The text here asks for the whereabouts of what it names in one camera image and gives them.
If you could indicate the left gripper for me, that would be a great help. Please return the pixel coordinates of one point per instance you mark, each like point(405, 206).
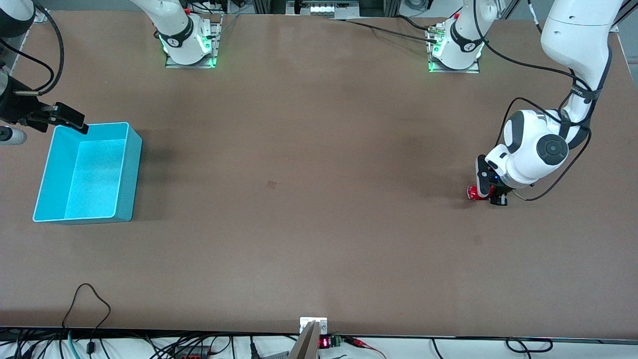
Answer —
point(500, 195)

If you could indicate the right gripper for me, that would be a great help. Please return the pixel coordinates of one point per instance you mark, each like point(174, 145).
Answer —
point(17, 110)

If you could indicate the red beetle toy car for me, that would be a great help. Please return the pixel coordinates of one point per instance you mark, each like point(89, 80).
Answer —
point(473, 193)

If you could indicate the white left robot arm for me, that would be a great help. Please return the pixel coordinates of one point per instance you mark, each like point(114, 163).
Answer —
point(573, 30)

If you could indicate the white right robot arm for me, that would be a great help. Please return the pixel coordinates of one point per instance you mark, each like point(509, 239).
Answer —
point(179, 30)

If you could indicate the blue plastic box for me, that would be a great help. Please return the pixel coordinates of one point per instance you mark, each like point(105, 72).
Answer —
point(124, 199)

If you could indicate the red display electronics module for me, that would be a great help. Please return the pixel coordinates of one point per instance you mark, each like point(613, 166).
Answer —
point(324, 342)

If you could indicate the white lit device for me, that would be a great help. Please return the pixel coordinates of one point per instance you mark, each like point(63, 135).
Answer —
point(324, 8)

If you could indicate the aluminium frame corner bracket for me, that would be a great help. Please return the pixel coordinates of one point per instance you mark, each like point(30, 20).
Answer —
point(40, 17)

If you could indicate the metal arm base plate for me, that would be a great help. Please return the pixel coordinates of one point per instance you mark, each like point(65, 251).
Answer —
point(473, 71)
point(218, 45)

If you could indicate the black metal rack frame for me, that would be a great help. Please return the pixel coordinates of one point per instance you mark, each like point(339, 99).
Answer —
point(374, 7)

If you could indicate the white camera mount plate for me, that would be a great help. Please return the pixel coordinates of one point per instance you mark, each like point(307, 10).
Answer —
point(305, 321)

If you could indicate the grey aluminium camera bar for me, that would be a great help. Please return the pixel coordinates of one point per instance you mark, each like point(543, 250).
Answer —
point(305, 346)

